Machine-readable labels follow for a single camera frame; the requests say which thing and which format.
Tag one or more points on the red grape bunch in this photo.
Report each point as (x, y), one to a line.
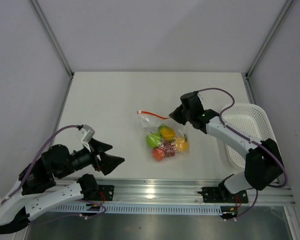
(169, 149)

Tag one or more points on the yellow green mango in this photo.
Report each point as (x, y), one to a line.
(167, 132)

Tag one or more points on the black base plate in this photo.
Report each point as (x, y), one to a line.
(105, 193)
(216, 195)

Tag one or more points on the clear zip top bag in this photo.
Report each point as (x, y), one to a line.
(150, 122)

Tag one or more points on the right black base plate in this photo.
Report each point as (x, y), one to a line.
(216, 195)

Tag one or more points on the aluminium mounting rail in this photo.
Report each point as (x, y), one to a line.
(182, 192)

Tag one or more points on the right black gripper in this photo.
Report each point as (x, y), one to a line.
(176, 115)

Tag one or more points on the white perforated plastic basket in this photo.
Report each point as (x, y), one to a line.
(250, 119)

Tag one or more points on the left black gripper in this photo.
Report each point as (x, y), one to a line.
(108, 162)

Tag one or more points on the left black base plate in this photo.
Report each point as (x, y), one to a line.
(105, 193)

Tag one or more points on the corner frame post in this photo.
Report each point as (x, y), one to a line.
(274, 29)
(42, 19)

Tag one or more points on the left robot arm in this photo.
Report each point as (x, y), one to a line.
(27, 200)

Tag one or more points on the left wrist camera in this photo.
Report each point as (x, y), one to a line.
(85, 133)

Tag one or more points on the white slotted cable duct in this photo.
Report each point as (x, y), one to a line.
(150, 209)

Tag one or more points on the green apple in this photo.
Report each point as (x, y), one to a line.
(154, 140)

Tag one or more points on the left corner frame post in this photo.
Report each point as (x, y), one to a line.
(42, 19)

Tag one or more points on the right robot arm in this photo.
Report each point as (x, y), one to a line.
(263, 162)

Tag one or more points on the right corner frame post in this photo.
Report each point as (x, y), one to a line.
(274, 29)

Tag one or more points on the orange fruit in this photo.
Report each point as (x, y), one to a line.
(181, 144)

